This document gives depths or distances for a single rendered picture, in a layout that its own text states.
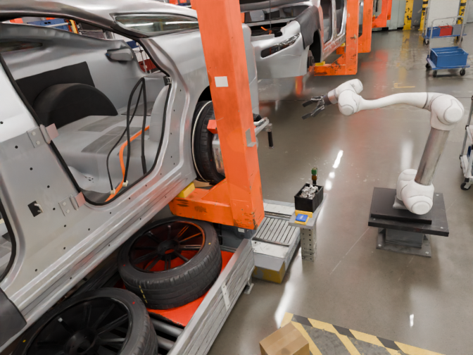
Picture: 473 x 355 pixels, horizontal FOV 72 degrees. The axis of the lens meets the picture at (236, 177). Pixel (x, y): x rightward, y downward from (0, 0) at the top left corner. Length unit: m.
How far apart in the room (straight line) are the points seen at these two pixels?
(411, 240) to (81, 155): 2.55
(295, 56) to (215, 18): 3.30
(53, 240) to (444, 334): 2.13
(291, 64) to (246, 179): 3.19
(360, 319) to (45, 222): 1.84
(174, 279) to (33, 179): 0.91
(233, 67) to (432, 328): 1.86
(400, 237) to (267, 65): 3.03
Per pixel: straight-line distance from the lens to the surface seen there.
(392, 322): 2.34
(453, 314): 2.49
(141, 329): 1.79
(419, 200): 2.38
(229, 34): 1.68
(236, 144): 1.83
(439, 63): 7.59
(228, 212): 2.13
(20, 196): 1.55
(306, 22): 5.07
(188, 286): 2.03
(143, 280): 2.02
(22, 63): 3.59
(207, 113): 2.42
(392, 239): 2.80
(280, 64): 4.85
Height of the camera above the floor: 1.82
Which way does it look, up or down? 28 degrees down
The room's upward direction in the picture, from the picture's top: 9 degrees counter-clockwise
